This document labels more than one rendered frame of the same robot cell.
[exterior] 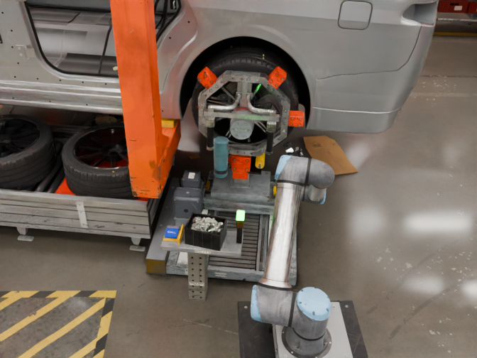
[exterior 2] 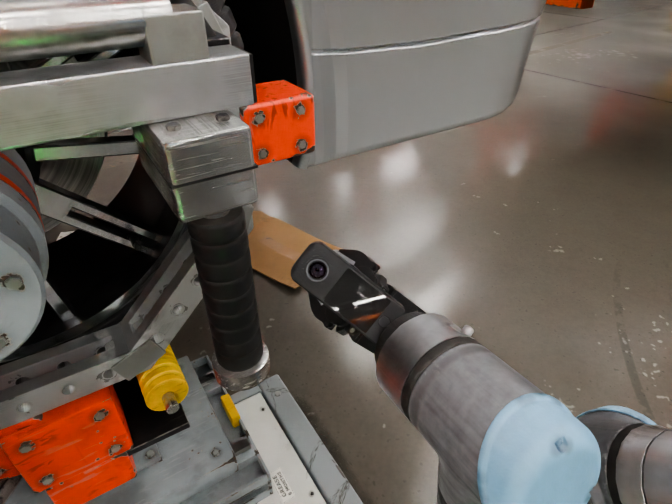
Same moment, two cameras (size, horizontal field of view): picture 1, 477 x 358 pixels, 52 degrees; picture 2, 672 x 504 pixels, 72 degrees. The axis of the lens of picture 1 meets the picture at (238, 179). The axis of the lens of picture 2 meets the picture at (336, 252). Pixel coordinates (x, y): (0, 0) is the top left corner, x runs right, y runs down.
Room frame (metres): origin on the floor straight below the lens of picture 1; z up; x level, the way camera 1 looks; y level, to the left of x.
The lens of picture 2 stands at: (2.13, -0.08, 1.04)
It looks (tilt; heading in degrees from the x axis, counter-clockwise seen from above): 36 degrees down; 324
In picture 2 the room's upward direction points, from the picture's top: straight up
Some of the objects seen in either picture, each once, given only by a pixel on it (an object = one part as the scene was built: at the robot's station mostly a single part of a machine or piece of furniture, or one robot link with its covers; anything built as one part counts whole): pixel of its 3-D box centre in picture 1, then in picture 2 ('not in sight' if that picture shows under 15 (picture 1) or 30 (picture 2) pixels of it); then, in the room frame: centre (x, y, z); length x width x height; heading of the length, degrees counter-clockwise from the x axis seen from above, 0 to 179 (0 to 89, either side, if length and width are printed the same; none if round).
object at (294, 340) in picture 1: (307, 331); not in sight; (1.38, -0.34, 0.45); 0.19 x 0.19 x 0.10
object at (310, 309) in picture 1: (309, 311); not in sight; (1.39, -0.34, 0.59); 0.17 x 0.15 x 0.18; 81
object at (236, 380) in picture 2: (270, 141); (229, 295); (2.37, -0.17, 0.83); 0.04 x 0.04 x 0.16
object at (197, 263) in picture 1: (197, 268); not in sight; (1.95, 0.21, 0.21); 0.10 x 0.10 x 0.42; 86
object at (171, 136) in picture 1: (160, 134); not in sight; (2.61, 0.50, 0.69); 0.52 x 0.17 x 0.35; 176
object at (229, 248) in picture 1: (202, 241); not in sight; (1.95, 0.18, 0.44); 0.43 x 0.17 x 0.03; 86
